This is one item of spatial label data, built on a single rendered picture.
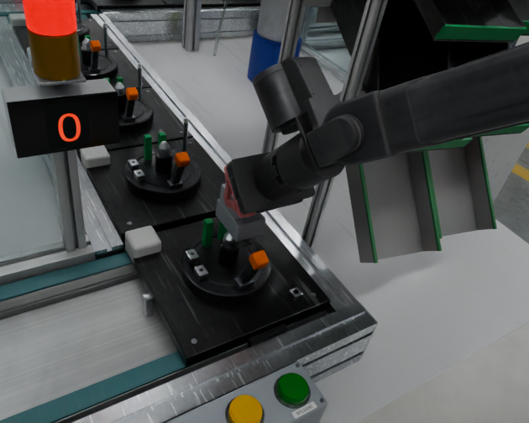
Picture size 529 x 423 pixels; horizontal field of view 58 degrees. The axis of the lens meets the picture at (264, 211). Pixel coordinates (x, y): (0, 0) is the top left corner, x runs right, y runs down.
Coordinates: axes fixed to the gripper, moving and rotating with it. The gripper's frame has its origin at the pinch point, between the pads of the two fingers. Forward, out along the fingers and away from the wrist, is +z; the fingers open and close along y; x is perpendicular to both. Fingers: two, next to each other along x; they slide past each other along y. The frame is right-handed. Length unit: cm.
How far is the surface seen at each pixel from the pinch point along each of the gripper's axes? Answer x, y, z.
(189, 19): -73, -42, 80
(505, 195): 21, -239, 126
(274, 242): 7.3, -10.1, 13.4
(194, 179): -8.4, -3.9, 23.9
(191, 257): 5.7, 5.9, 10.4
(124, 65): -49, -10, 60
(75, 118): -13.6, 18.7, -0.5
